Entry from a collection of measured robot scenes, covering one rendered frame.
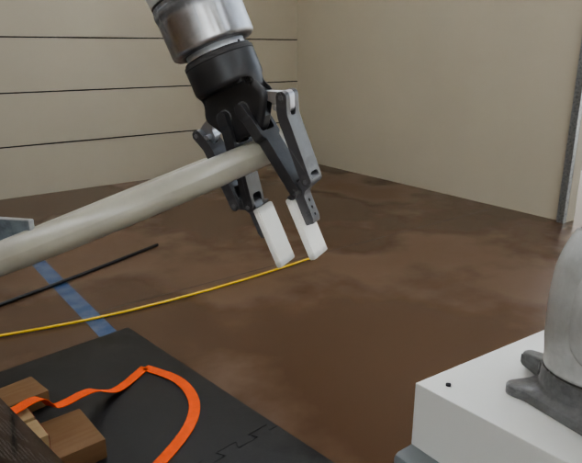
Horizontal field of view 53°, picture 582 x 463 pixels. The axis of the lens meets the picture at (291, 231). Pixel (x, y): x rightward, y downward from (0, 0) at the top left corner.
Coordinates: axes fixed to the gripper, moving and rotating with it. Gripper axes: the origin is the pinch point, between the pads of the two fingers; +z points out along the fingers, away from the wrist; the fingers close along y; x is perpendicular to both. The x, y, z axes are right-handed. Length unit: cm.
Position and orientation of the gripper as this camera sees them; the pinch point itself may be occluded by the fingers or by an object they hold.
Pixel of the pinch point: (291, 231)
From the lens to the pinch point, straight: 63.8
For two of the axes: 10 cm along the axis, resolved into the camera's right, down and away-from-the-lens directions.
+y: -7.8, 2.1, 5.9
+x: -5.0, 3.6, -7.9
